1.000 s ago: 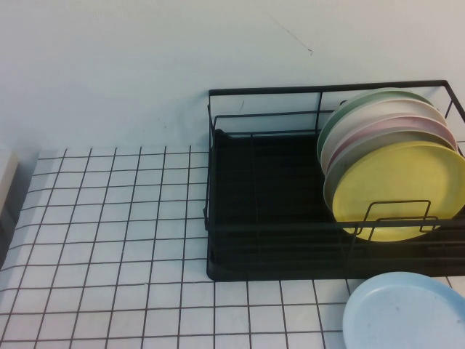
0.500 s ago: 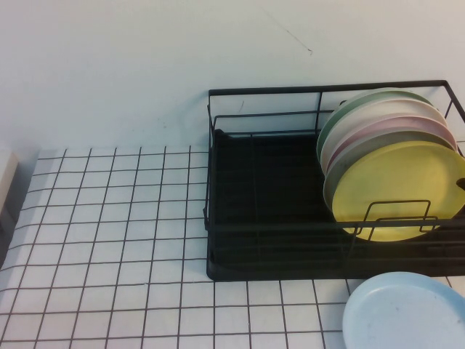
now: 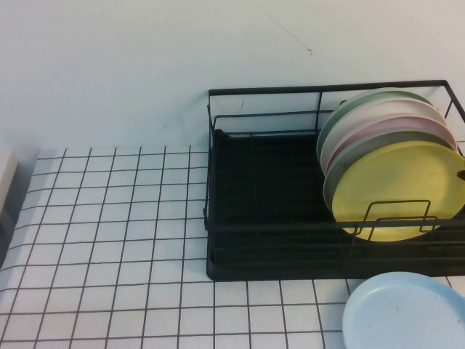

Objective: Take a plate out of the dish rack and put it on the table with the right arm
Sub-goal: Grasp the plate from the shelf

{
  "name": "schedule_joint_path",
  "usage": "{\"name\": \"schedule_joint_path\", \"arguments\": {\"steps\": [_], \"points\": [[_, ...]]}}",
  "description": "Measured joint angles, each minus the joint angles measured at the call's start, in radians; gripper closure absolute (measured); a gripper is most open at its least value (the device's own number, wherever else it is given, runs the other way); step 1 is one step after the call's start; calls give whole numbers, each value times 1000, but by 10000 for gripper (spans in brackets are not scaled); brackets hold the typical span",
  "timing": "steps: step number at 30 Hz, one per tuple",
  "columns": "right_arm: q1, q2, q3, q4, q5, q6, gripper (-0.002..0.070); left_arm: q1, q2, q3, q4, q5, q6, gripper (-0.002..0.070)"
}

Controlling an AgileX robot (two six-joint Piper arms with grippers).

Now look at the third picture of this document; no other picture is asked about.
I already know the yellow plate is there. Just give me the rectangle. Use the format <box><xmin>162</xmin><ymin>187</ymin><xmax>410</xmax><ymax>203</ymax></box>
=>
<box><xmin>331</xmin><ymin>140</ymin><xmax>465</xmax><ymax>244</ymax></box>

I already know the pink plate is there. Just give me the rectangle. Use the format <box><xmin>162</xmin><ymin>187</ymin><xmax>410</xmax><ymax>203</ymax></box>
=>
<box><xmin>328</xmin><ymin>113</ymin><xmax>458</xmax><ymax>169</ymax></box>

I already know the pale grey plate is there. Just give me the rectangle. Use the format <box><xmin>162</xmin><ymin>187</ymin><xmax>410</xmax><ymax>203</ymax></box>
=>
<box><xmin>322</xmin><ymin>129</ymin><xmax>459</xmax><ymax>219</ymax></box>

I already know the cream white plate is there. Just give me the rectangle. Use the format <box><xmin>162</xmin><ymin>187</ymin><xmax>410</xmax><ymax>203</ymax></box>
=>
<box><xmin>319</xmin><ymin>98</ymin><xmax>448</xmax><ymax>172</ymax></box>

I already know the green plate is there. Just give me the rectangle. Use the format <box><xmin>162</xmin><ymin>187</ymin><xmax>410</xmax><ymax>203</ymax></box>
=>
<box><xmin>315</xmin><ymin>87</ymin><xmax>435</xmax><ymax>164</ymax></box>

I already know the light blue plate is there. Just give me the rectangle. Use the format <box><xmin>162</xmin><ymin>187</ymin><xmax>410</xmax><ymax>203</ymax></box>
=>
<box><xmin>341</xmin><ymin>270</ymin><xmax>465</xmax><ymax>349</ymax></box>

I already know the black plastic drip tray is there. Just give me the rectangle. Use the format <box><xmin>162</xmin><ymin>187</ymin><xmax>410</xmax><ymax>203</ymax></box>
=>
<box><xmin>206</xmin><ymin>127</ymin><xmax>465</xmax><ymax>281</ymax></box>

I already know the white grid pattern tablecloth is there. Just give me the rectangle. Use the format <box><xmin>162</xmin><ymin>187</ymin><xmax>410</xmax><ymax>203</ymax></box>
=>
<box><xmin>0</xmin><ymin>145</ymin><xmax>465</xmax><ymax>349</ymax></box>

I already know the beige board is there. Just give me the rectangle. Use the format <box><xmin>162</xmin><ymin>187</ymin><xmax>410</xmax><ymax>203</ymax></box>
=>
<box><xmin>0</xmin><ymin>145</ymin><xmax>21</xmax><ymax>222</ymax></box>

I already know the black wire dish rack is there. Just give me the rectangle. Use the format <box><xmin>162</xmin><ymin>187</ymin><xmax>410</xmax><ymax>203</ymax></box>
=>
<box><xmin>205</xmin><ymin>79</ymin><xmax>465</xmax><ymax>281</ymax></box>

